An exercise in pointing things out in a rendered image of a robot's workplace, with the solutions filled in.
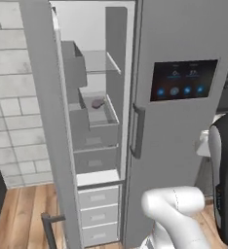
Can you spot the grey fridge door with screen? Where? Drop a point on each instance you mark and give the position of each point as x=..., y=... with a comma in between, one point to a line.
x=174, y=136

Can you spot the white freezer drawer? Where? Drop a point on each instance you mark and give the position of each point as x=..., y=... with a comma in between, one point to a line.
x=98, y=197
x=99, y=215
x=101, y=234

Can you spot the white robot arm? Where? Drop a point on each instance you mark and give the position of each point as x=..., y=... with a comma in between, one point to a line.
x=172, y=207

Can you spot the grey counter cabinet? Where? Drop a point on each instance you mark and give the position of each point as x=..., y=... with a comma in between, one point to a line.
x=205, y=176

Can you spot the purple eggplant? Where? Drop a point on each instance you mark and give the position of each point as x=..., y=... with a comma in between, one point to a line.
x=97, y=103

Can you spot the grey door bin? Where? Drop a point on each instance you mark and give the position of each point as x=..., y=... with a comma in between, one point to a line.
x=78, y=126
x=72, y=64

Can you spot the grey side-by-side fridge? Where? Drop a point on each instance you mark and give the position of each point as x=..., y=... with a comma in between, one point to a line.
x=125, y=48

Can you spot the glass freezer shelf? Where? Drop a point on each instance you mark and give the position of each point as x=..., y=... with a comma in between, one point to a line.
x=98, y=63

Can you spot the grey freezer door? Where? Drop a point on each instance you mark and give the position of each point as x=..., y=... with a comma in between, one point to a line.
x=43, y=97

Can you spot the grey open freezer drawer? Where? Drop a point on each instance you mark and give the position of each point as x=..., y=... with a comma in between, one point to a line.
x=103, y=134

